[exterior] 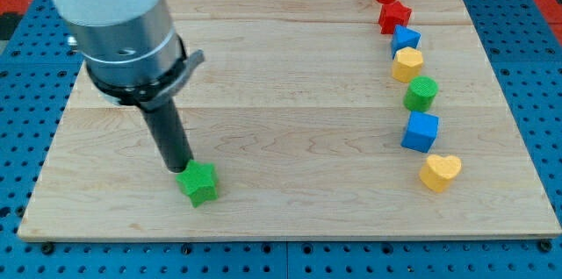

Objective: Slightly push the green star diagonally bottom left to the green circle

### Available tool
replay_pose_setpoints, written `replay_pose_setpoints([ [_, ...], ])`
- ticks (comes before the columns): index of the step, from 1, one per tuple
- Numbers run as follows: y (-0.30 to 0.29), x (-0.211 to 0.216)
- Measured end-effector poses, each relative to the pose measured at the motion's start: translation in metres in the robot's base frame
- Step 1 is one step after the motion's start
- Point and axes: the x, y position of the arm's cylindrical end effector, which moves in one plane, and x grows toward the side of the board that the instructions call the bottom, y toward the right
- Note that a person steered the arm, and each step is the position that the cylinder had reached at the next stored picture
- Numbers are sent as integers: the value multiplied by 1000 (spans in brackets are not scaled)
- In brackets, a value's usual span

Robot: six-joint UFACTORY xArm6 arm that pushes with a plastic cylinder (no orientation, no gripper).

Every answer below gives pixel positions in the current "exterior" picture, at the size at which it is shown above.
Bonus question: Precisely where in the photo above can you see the green star block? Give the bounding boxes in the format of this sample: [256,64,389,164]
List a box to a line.
[176,160,219,208]

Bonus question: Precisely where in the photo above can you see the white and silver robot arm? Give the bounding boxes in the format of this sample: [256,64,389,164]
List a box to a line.
[52,0,205,172]

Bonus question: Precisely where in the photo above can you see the light wooden board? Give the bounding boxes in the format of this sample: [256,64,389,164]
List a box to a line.
[18,0,561,242]

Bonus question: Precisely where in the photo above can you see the blue triangle block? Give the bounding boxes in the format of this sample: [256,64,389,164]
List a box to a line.
[391,25,422,58]

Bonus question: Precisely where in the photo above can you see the red star block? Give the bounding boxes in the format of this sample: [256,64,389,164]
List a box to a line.
[378,1,412,34]

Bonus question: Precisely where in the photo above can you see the green cylinder block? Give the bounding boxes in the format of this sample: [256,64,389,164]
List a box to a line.
[403,75,439,112]

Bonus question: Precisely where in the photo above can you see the blue cube block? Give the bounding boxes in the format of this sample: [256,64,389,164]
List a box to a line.
[400,111,440,153]

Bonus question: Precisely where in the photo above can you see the yellow hexagon block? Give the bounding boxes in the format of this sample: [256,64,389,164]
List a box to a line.
[391,46,424,83]

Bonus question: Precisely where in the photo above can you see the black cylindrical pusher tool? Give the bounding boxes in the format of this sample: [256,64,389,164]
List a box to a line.
[140,99,193,173]

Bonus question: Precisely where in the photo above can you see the yellow heart block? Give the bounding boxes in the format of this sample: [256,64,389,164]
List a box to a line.
[418,154,462,193]

